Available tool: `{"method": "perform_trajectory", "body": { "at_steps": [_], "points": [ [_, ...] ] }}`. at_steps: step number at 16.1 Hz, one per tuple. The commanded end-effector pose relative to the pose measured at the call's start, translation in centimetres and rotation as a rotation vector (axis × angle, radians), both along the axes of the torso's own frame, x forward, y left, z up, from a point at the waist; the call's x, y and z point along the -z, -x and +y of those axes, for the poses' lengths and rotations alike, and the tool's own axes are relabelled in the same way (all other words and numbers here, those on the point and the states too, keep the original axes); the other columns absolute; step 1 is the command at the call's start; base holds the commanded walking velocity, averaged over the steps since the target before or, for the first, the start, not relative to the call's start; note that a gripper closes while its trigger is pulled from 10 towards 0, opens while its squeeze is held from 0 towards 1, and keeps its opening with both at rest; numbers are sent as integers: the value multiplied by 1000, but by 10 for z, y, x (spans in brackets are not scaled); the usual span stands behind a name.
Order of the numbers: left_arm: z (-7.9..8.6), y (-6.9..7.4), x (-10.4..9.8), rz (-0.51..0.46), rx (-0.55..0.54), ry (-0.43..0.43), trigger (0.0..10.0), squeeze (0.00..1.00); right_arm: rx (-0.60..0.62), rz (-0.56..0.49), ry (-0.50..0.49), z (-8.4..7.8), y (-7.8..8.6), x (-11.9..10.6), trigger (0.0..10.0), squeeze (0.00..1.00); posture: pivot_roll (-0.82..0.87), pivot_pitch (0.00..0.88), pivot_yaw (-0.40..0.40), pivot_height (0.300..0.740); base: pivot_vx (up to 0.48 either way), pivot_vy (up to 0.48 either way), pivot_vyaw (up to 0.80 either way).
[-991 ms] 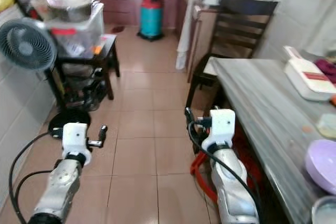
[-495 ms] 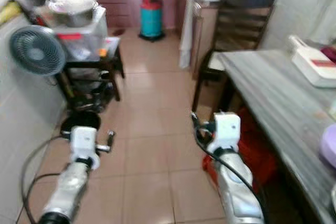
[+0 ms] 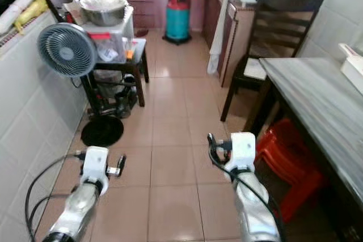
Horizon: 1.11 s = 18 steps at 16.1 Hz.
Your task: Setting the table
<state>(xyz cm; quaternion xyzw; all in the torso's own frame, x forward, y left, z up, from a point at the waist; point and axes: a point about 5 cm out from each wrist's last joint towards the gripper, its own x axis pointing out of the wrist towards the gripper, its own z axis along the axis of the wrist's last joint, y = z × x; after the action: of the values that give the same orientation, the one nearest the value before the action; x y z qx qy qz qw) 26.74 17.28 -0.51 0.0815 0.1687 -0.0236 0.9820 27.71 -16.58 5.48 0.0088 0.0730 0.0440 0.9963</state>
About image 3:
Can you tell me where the red plastic stool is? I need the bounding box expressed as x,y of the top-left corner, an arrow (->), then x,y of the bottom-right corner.
254,118 -> 328,223

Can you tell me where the small dark side table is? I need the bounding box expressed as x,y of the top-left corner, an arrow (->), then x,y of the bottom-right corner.
85,38 -> 150,119

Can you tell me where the grey marble dining table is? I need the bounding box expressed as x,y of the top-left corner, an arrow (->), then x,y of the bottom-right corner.
243,56 -> 363,241

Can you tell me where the maroon tiled counter cabinet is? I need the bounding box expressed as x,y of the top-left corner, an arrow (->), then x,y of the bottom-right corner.
202,0 -> 257,87

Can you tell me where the white hanging cloth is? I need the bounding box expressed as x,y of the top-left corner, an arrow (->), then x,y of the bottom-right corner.
206,0 -> 234,75

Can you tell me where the clear storage box red latch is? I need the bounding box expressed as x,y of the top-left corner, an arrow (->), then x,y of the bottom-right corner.
85,6 -> 136,64

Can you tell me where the grey standing fan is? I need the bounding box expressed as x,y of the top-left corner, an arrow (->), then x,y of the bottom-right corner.
37,22 -> 124,147

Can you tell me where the teal gas cylinder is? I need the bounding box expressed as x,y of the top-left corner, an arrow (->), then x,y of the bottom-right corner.
163,0 -> 193,45

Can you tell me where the dark wooden slatted chair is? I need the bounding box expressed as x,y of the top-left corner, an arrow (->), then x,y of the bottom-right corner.
220,0 -> 325,122

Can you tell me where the steel mixing bowl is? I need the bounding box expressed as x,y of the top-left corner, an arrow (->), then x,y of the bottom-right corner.
79,0 -> 129,27

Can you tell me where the white box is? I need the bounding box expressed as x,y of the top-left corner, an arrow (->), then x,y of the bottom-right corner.
339,43 -> 363,96

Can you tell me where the yellow cloth bundle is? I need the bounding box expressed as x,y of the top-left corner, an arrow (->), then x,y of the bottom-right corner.
14,0 -> 48,34

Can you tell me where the white paper roll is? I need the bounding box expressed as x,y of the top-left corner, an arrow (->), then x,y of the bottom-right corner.
0,0 -> 44,34

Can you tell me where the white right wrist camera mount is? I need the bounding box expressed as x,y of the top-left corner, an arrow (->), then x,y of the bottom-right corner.
223,132 -> 256,175

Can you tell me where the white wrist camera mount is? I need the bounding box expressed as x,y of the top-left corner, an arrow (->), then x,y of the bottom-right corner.
82,146 -> 110,193
223,132 -> 256,175

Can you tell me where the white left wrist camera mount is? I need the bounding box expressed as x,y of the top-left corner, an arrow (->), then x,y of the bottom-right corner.
82,146 -> 110,193

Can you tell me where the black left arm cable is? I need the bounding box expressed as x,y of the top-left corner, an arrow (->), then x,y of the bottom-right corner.
24,150 -> 87,239

